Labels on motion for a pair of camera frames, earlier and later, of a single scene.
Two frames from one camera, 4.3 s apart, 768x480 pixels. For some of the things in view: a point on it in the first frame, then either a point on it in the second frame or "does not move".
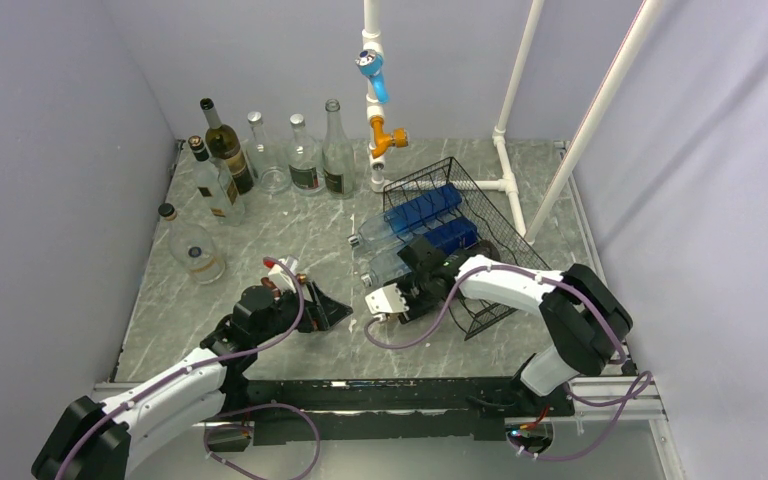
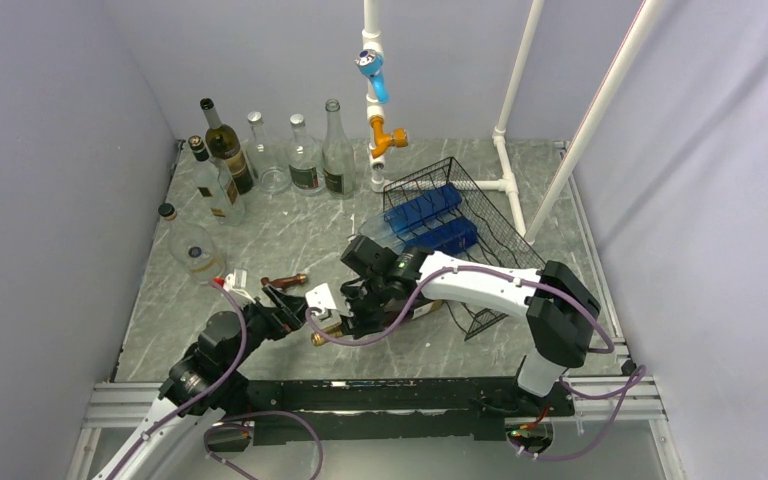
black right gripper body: x=417 y=295 → x=369 y=297
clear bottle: x=304 y=160 does not move
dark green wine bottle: x=221 y=143 does not move
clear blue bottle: x=448 y=238 does not move
